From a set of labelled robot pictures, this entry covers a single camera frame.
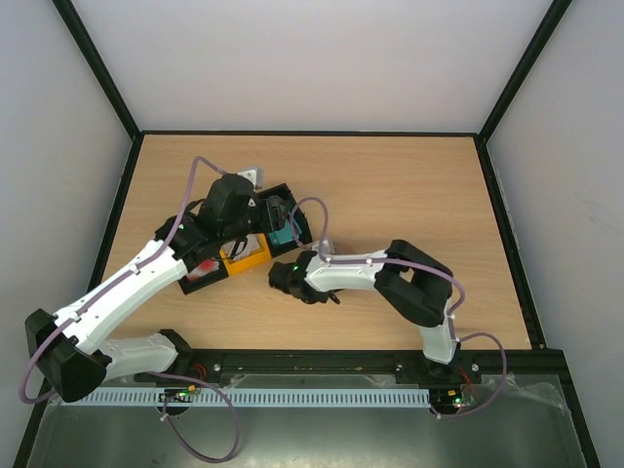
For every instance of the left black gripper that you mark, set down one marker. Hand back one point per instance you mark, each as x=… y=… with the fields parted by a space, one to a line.
x=266 y=210

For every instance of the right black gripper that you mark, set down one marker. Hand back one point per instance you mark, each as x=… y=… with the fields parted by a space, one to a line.
x=281 y=278

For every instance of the yellow plastic bin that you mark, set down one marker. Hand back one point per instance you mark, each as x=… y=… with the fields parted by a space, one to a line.
x=235 y=267

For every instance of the black bin with teal cards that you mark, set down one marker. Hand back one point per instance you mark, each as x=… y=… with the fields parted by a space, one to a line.
x=294 y=217

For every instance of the black bin with red cards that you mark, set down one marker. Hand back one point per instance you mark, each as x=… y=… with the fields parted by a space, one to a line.
x=189 y=287

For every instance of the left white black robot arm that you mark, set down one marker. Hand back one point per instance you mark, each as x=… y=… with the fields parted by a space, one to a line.
x=72 y=347

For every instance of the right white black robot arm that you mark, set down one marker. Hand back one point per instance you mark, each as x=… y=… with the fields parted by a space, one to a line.
x=419 y=287

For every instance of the white floral card stack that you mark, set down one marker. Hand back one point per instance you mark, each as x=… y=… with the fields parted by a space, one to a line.
x=245 y=248

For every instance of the teal card stack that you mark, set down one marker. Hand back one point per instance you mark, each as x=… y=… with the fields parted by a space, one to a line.
x=281 y=237

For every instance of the white red circle cards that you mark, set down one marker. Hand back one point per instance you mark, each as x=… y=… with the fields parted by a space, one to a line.
x=207 y=267

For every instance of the light blue slotted cable duct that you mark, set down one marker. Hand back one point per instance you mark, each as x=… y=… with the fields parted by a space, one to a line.
x=261 y=398

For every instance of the black aluminium frame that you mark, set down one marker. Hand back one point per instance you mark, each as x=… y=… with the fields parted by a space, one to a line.
x=540 y=38

